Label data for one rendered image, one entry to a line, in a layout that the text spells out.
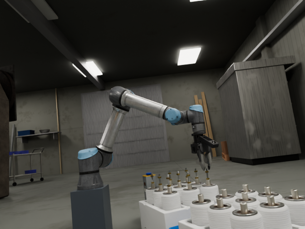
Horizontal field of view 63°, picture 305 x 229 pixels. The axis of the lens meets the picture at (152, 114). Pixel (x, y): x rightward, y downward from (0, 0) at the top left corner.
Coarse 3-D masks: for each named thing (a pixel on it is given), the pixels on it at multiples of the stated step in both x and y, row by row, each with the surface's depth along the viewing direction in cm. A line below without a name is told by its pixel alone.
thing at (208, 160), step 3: (207, 153) 139; (210, 153) 139; (207, 156) 137; (210, 156) 138; (204, 159) 142; (207, 159) 138; (210, 159) 138; (207, 162) 138; (210, 162) 138; (210, 165) 137
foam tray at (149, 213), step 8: (144, 200) 152; (144, 208) 142; (152, 208) 130; (160, 208) 129; (184, 208) 121; (144, 216) 143; (152, 216) 130; (160, 216) 120; (168, 216) 117; (176, 216) 118; (184, 216) 119; (144, 224) 144; (152, 224) 131; (160, 224) 121; (168, 224) 116; (176, 224) 117
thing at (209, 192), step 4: (200, 188) 136; (204, 188) 132; (208, 188) 131; (212, 188) 131; (216, 188) 132; (204, 192) 132; (208, 192) 131; (212, 192) 131; (216, 192) 132; (204, 196) 132; (208, 196) 131; (212, 196) 130; (212, 200) 130
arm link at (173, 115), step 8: (112, 88) 149; (120, 88) 145; (112, 96) 145; (120, 96) 141; (128, 96) 141; (136, 96) 141; (120, 104) 143; (128, 104) 141; (136, 104) 138; (144, 104) 137; (152, 104) 136; (160, 104) 136; (152, 112) 135; (160, 112) 133; (168, 112) 129; (176, 112) 128; (168, 120) 129; (176, 120) 129
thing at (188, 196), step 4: (184, 192) 128; (188, 192) 127; (192, 192) 127; (196, 192) 127; (184, 196) 128; (188, 196) 127; (192, 196) 126; (196, 196) 127; (184, 200) 128; (188, 200) 127; (192, 200) 126; (184, 204) 128; (188, 204) 126
